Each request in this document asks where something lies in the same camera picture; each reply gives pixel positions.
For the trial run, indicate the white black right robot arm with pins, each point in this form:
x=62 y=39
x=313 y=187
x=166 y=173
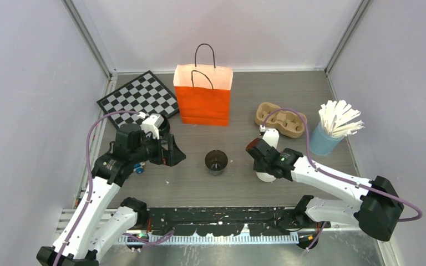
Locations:
x=367 y=204

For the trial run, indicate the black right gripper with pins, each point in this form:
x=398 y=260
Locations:
x=257 y=166

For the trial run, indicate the orange paper bag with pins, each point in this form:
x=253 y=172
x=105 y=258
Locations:
x=203 y=92

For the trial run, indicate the black cup stack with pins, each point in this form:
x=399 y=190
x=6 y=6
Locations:
x=164 y=127

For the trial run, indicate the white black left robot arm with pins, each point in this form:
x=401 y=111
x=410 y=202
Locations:
x=84 y=241

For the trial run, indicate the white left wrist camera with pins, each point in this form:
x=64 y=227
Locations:
x=152 y=123

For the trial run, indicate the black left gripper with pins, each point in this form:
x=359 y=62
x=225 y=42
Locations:
x=170 y=157

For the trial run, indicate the cardboard cup carrier tray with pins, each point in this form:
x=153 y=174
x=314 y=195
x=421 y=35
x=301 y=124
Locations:
x=286 y=122

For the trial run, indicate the blue red toy car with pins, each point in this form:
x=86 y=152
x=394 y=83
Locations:
x=139 y=168

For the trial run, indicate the white lid stack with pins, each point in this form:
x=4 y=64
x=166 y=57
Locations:
x=265 y=177

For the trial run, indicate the dark translucent coffee cup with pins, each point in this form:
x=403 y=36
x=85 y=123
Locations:
x=216 y=161

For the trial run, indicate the black white chessboard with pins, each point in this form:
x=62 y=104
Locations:
x=146 y=93

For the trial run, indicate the blue cup holder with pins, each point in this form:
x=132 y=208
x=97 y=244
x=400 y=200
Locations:
x=321 y=143

